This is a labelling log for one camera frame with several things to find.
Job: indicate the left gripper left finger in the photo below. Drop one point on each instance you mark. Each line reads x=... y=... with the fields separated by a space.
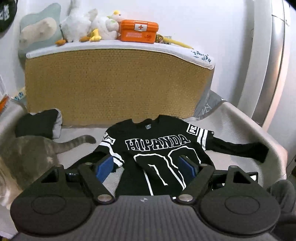
x=93 y=176

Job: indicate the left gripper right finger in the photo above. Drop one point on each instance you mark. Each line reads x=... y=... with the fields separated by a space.
x=198 y=177

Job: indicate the black printed sweatshirt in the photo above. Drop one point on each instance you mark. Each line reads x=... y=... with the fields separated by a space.
x=149 y=151

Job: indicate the black grey folded garment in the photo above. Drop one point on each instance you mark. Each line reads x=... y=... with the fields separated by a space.
x=46 y=123

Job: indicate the grey tabby cat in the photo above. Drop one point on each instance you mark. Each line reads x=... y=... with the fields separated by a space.
x=25 y=159

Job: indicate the grey patterned bed sheet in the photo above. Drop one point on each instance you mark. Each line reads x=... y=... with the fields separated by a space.
x=208 y=103

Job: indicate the woven tan upright mattress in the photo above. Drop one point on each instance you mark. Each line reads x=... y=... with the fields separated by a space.
x=101 y=83

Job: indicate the cluttered side desk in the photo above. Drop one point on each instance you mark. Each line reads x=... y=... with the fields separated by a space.
x=20 y=97

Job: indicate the yellow stick toy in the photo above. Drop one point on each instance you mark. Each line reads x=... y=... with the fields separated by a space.
x=165 y=40

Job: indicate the white plush duck toy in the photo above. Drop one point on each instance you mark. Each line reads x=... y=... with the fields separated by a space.
x=84 y=27

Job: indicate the orange first aid box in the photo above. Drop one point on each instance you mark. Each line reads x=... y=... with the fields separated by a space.
x=138 y=31

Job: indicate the teal cloud-shaped pillow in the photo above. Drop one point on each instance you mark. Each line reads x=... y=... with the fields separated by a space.
x=40 y=30

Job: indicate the black cap on wall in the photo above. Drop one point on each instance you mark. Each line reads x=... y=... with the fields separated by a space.
x=8 y=9

